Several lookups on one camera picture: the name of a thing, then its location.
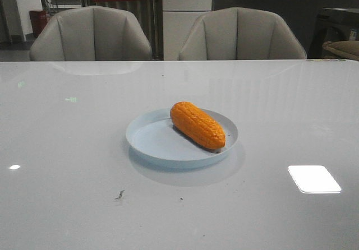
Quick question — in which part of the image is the light blue round plate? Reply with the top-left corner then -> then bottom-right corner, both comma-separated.
126,108 -> 239,169

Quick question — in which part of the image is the beige upholstered chair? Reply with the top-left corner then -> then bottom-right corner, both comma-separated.
29,6 -> 152,61
178,7 -> 306,61

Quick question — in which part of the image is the white cabinet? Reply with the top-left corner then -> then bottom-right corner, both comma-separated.
162,0 -> 212,61

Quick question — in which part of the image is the tan cushion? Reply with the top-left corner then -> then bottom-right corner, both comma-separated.
322,40 -> 358,61

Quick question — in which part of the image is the orange plastic corn cob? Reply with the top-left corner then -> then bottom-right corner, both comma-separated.
170,101 -> 225,150

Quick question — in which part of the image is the red bin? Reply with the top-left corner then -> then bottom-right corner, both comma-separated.
29,10 -> 47,38

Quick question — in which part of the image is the dark grey counter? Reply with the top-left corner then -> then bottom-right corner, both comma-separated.
213,0 -> 358,58

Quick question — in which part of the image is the left beige upholstered chair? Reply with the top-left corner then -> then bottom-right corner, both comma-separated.
29,6 -> 152,61

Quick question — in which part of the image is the right beige upholstered chair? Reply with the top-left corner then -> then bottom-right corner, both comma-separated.
178,7 -> 306,61

